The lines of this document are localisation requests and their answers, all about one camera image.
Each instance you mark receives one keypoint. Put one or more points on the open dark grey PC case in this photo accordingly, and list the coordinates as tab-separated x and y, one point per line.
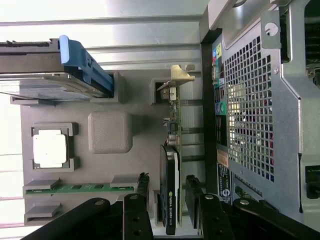
287	112

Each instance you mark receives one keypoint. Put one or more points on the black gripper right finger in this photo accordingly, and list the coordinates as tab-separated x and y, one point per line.
215	220

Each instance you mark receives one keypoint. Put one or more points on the green RAM stick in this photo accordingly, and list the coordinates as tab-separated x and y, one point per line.
82	187

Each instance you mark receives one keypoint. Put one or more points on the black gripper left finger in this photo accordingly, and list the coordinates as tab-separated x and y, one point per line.
137	217

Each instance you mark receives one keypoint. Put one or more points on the silver CPU chip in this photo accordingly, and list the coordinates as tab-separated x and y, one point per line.
50	150

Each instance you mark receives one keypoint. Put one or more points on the grey printed parts rack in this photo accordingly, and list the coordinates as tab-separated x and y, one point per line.
140	160

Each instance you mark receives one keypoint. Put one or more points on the hard disk in blue caddy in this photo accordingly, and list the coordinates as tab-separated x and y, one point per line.
75	55

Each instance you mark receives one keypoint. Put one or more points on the grey power supply unit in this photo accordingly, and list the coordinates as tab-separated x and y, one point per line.
312	180

